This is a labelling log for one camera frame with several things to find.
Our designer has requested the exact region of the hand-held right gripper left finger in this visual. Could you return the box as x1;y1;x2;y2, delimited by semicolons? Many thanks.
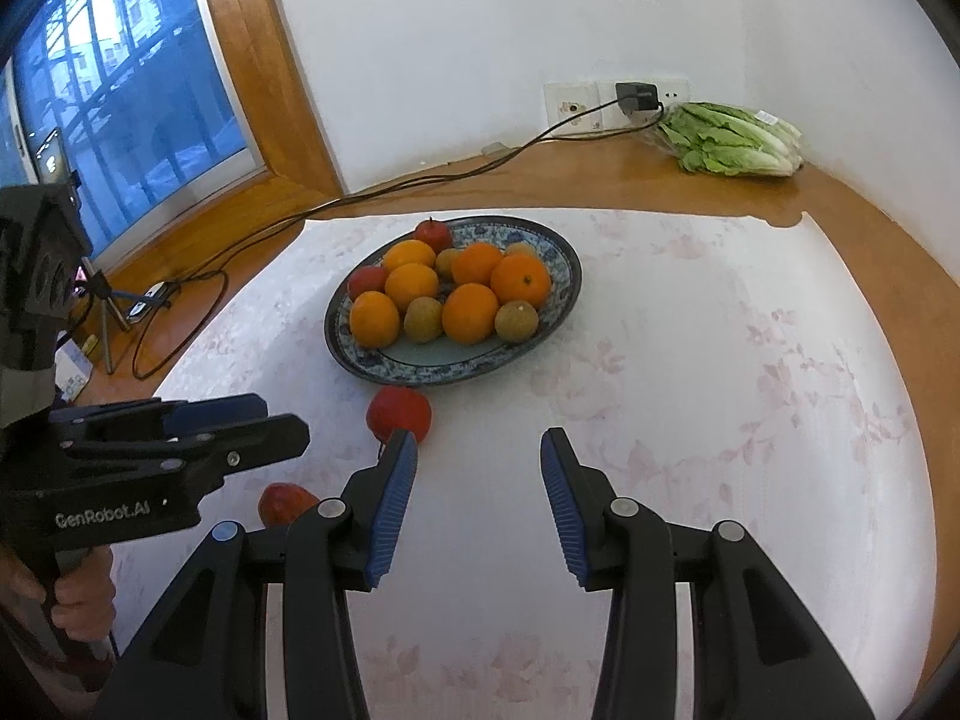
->
94;429;419;720

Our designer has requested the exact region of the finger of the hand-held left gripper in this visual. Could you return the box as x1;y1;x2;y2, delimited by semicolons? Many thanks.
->
49;392;269;442
71;412;311;477

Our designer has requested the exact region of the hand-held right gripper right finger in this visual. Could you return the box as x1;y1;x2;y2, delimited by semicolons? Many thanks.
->
540;427;875;720

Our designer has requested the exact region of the red apple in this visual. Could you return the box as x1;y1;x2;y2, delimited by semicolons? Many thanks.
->
414;217;454;254
347;265;389;301
366;386;434;445
258;484;322;530

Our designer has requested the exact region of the blue floral ceramic plate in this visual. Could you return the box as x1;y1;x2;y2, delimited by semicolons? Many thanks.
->
324;216;584;389

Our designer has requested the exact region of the small deep orange tangerine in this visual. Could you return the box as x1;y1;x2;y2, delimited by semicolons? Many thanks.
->
382;238;437;275
490;254;552;308
450;241;505;287

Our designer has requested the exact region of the person's left forearm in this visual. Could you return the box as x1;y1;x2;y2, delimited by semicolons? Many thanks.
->
0;600;117;713

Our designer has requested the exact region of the person's left hand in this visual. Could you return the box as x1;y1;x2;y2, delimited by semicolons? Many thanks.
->
0;544;119;644

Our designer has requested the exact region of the small white box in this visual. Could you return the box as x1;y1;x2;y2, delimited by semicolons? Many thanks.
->
56;345;95;402

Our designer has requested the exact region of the small white device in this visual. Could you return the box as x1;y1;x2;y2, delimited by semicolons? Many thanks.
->
124;281;170;325

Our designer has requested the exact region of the small tripod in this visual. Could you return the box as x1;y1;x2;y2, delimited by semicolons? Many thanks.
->
71;259;132;376

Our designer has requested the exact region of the white floral tablecloth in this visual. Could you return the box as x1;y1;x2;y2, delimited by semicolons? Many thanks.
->
112;208;940;720

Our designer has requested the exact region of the glass window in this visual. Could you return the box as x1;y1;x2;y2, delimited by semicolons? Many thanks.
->
0;0;267;256

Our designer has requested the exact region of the bagged green lettuce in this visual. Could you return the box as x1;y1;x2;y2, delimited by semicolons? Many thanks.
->
651;101;803;179

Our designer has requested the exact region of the black power adapter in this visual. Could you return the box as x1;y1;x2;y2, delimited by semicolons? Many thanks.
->
615;80;661;112

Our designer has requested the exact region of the wooden window frame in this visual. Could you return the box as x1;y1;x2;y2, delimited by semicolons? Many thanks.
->
75;0;346;278

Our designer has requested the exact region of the black cable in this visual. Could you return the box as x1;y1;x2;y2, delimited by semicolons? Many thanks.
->
131;105;668;382

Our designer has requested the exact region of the white wall socket round port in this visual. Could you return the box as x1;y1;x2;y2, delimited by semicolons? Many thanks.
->
544;82;602;137

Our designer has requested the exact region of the white wall power socket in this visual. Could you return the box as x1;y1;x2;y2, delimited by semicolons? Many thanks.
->
598;77;689;128

